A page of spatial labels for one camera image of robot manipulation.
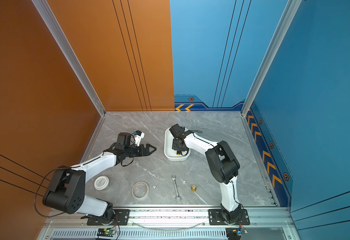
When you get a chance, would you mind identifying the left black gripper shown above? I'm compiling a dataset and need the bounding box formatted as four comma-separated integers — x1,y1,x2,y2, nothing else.
125,143,157,159

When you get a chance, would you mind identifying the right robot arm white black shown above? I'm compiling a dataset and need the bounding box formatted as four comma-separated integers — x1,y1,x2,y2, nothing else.
164,124,244,225

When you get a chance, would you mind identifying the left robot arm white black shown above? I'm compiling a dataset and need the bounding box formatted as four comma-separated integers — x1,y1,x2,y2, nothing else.
42,131,156,225

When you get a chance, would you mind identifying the white plastic bin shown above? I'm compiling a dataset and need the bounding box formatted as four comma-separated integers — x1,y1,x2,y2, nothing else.
164,128,191,162

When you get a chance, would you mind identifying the clear tape roll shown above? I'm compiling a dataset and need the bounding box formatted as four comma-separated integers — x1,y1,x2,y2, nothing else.
131,181,149,200

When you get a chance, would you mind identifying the silver open-end wrench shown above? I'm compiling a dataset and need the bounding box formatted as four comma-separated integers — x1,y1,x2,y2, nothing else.
171,175,182,203

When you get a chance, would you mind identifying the white tape roll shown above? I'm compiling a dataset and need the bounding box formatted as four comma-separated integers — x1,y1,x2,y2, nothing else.
94,176,109,191

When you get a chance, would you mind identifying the left green circuit board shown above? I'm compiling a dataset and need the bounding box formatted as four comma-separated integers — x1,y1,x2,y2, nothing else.
96,228,117,240

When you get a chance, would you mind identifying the right small circuit board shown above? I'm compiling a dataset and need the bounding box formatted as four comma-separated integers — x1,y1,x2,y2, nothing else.
226,228,248,240

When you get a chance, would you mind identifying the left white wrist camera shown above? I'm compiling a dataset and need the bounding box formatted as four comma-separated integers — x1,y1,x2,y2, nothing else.
132,131,144,147

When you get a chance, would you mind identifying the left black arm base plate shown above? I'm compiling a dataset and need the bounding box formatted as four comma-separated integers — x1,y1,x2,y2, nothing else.
86,209,130,227

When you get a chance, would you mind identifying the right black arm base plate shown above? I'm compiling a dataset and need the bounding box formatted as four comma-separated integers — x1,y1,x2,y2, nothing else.
208,209,251,226

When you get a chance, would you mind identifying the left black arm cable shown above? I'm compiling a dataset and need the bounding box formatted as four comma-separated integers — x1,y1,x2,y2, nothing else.
34,166,73,218

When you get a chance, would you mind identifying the aluminium front rail frame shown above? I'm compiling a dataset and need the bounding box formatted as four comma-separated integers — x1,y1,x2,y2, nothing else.
38,205,300,240

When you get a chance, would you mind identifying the left aluminium corner post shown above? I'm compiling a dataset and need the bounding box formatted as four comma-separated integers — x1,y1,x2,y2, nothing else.
32,0,106,117

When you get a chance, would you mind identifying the aluminium corner post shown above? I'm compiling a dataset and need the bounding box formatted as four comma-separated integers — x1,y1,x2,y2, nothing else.
32,0,106,117
241,0,302,117

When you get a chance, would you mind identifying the right aluminium corner post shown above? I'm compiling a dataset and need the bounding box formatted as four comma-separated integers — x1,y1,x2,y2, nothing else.
241,0,302,117

